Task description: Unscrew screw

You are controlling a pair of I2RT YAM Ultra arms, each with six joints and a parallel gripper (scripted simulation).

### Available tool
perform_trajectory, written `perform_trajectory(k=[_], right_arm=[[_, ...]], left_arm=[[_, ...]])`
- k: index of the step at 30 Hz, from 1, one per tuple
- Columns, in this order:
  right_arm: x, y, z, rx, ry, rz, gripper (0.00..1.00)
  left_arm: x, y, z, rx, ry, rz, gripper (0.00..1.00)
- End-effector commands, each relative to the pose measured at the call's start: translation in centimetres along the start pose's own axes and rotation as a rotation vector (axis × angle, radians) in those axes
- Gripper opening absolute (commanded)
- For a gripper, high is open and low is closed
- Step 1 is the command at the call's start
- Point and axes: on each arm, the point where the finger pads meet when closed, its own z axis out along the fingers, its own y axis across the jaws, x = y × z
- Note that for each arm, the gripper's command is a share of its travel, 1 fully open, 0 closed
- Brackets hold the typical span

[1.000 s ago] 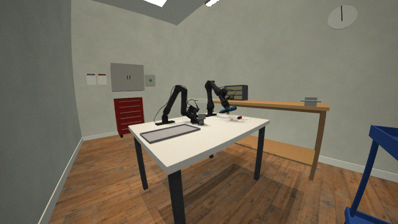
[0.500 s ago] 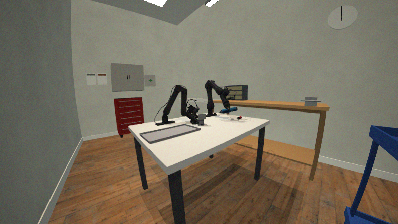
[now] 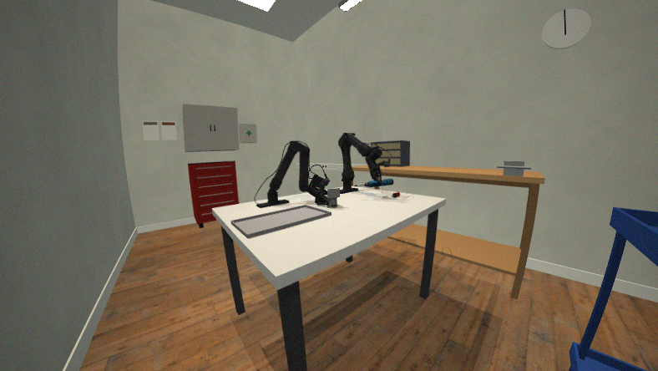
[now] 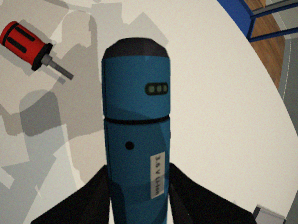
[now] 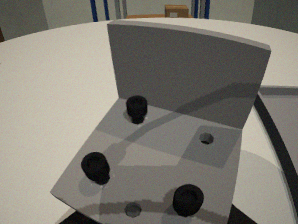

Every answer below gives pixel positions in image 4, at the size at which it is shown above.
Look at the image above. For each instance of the dark blue electric screwdriver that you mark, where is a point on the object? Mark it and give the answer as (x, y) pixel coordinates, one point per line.
(136, 99)

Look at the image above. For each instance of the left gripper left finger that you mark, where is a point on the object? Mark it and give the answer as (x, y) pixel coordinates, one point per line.
(79, 207)

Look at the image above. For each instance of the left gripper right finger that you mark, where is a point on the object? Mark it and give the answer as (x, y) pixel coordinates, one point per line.
(204, 206)

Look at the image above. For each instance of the red hand screwdriver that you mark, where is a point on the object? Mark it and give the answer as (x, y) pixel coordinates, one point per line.
(28, 47)

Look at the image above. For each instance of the grey rectangular tray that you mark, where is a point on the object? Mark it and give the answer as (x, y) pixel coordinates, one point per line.
(266, 217)

